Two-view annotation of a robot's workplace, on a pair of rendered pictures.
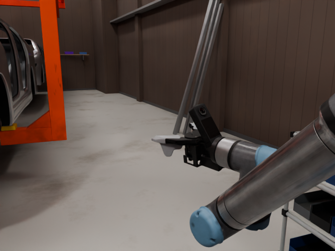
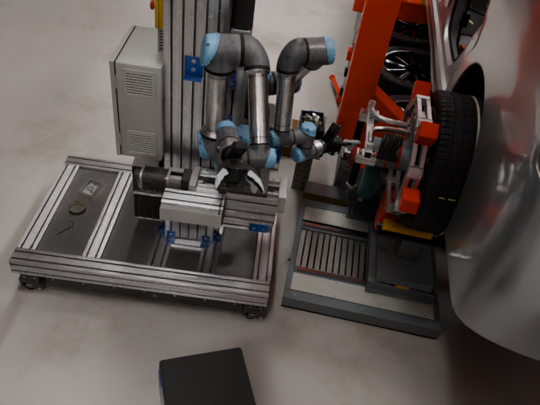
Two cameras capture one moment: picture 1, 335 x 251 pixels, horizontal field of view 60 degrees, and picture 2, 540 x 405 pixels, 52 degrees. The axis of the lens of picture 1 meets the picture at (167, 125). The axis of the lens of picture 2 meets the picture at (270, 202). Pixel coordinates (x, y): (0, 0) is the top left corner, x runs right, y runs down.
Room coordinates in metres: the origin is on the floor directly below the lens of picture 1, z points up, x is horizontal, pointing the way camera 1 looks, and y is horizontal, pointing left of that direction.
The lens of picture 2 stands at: (1.98, 0.58, 2.35)
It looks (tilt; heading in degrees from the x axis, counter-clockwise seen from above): 42 degrees down; 203
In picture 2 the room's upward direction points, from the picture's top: 9 degrees clockwise
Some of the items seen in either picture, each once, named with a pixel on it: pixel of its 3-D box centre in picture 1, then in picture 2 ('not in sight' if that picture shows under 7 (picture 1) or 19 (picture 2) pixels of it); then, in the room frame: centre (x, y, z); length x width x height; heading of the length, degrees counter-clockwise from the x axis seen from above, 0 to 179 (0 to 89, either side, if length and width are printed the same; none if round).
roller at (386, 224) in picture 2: not in sight; (407, 229); (-0.14, 0.43, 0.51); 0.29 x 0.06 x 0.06; 110
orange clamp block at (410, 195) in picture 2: not in sight; (409, 200); (0.08, 0.40, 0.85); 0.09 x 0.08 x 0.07; 20
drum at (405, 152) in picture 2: not in sight; (391, 153); (-0.20, 0.22, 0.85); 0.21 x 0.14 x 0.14; 110
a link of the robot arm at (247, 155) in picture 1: (257, 162); (227, 137); (0.62, -0.20, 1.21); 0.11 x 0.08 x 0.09; 40
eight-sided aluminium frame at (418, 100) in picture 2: not in sight; (407, 157); (-0.22, 0.29, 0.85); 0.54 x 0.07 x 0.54; 20
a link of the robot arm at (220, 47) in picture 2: not in sight; (218, 100); (0.42, -0.37, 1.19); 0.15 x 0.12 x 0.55; 130
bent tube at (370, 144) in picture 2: not in sight; (390, 132); (-0.09, 0.21, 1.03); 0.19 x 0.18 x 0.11; 110
